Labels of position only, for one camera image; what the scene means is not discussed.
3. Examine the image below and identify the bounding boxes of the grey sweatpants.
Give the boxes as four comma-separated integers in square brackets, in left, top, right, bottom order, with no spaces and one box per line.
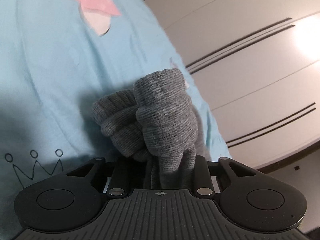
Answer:
[92,68,210,189]

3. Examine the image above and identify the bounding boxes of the white sliding wardrobe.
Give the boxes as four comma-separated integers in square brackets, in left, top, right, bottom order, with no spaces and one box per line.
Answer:
[144,0,319,170]

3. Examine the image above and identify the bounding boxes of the light blue mushroom bedsheet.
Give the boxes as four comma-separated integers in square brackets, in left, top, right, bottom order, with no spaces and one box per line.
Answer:
[1,0,229,239]

